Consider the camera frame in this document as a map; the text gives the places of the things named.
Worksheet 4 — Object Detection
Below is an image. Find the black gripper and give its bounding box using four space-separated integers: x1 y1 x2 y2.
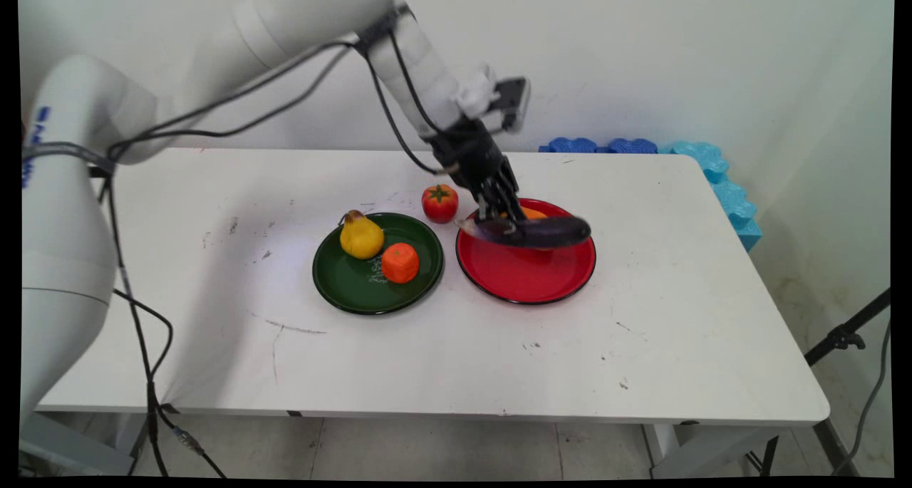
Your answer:
425 116 529 226

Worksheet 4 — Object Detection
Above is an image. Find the purple toy eggplant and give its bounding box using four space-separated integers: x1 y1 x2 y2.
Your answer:
455 214 593 249

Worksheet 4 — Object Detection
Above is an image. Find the orange toy mango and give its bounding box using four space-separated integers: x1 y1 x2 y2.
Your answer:
499 204 555 253

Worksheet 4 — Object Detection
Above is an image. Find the red toy tomato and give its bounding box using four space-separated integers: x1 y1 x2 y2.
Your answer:
421 184 460 224

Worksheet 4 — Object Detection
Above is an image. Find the red round plate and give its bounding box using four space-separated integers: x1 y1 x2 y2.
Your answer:
455 197 598 306

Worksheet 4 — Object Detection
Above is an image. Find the dark blue foam mat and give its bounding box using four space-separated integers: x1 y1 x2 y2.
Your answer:
539 137 600 155
604 138 659 155

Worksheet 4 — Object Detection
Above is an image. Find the orange toy fruit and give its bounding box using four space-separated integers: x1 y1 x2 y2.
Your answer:
381 242 421 284

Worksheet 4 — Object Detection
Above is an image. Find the yellow toy pear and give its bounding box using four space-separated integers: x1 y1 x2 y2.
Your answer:
339 209 386 261

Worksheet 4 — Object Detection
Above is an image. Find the green round plate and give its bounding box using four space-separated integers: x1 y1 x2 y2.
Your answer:
312 212 445 316

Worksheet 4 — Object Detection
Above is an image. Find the light blue foam mat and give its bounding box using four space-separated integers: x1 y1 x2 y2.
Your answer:
659 141 763 253

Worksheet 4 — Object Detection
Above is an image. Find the black tripod stand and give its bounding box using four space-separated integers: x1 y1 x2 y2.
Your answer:
804 289 892 367

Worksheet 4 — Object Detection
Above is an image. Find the black table leg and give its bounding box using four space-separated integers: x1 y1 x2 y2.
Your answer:
812 419 861 477

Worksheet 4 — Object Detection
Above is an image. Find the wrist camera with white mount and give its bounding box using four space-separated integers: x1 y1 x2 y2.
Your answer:
453 63 532 135

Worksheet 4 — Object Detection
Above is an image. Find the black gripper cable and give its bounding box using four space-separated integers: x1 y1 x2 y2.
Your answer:
21 7 460 479

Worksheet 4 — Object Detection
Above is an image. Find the grey hanging cable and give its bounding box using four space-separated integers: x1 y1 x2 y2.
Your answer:
832 320 892 476

